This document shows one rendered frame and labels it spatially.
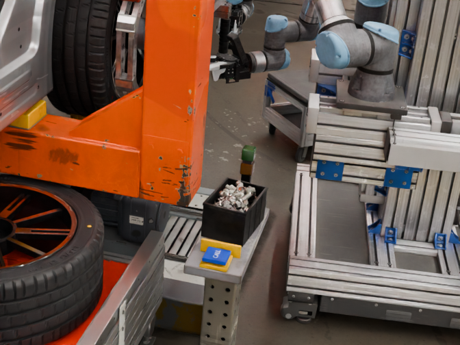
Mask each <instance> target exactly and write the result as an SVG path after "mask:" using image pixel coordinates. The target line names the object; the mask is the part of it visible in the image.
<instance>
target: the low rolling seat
mask: <svg viewBox="0 0 460 345"><path fill-rule="evenodd" d="M315 90H316V82H310V81H309V68H308V69H301V70H293V71H279V72H272V73H268V77H267V79H266V82H265V88H264V101H263V108H262V115H261V116H262V117H264V118H265V119H266V120H267V121H268V122H269V129H268V130H269V134H272V135H274V134H275V131H276V129H278V130H280V131H281V132H283V133H284V134H285V135H286V136H287V137H289V138H290V139H291V140H293V141H294V142H295V143H297V144H298V150H297V152H296V155H295V159H296V161H297V162H302V161H303V160H304V159H305V156H306V154H307V149H308V147H309V146H313V141H314V133H306V132H305V129H306V126H305V125H306V117H307V115H306V113H307V106H308V101H309V93H314V94H315ZM272 91H274V92H276V93H277V94H279V95H280V96H282V97H283V98H284V99H286V100H287V101H289V102H288V103H277V104H273V103H274V98H273V96H272ZM271 100H272V104H271Z"/></svg>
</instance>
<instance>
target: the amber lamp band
mask: <svg viewBox="0 0 460 345"><path fill-rule="evenodd" d="M242 162H243V160H242ZM254 168H255V161H253V163H252V164H245V163H241V165H240V174H241V175H248V176H251V175H252V174H253V172H254Z"/></svg>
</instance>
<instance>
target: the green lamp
mask: <svg viewBox="0 0 460 345"><path fill-rule="evenodd" d="M255 155H256V146H250V145H244V147H243V149H242V158H241V159H242V160H244V161H249V162H253V161H254V159H255Z"/></svg>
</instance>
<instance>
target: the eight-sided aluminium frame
mask: <svg viewBox="0 0 460 345"><path fill-rule="evenodd" d="M144 2H145V0H141V1H140V2H139V3H136V2H135V4H134V7H133V11H132V14H131V15H129V11H130V8H131V4H132V2H131V1H123V3H122V5H121V8H120V12H119V13H118V17H117V22H116V76H115V78H114V80H115V86H116V90H117V91H118V93H119V94H120V96H121V97H123V96H125V95H126V94H129V93H130V92H132V91H134V90H136V89H138V88H139V86H138V84H137V80H136V62H137V42H138V26H139V21H140V16H141V13H142V9H143V7H144ZM125 32H126V33H129V40H128V63H127V73H125Z"/></svg>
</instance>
